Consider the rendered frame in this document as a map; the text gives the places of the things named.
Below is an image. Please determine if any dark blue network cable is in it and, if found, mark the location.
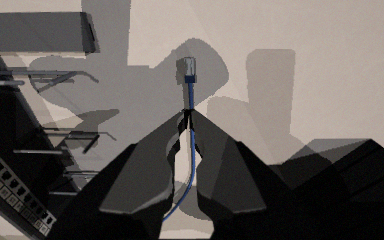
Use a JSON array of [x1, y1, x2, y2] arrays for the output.
[[163, 83, 195, 222]]

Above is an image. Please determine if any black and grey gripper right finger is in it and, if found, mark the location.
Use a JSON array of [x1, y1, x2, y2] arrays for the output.
[[189, 108, 323, 240]]

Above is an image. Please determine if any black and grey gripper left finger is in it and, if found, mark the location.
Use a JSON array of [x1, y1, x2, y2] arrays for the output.
[[44, 109, 189, 240]]

